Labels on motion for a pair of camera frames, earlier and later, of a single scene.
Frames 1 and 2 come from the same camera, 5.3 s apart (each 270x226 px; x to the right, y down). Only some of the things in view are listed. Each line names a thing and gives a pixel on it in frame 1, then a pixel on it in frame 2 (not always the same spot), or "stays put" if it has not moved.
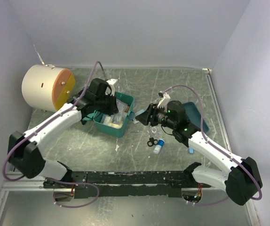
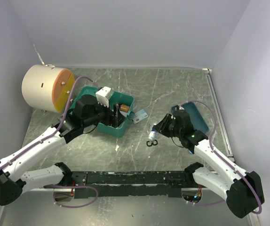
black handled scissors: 152,141 stays put
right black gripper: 149,116 -> 161,126
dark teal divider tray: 194,117 stays put
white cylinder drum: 47,87 stays put
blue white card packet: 134,120 stays put
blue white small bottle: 160,144 -> 152,134
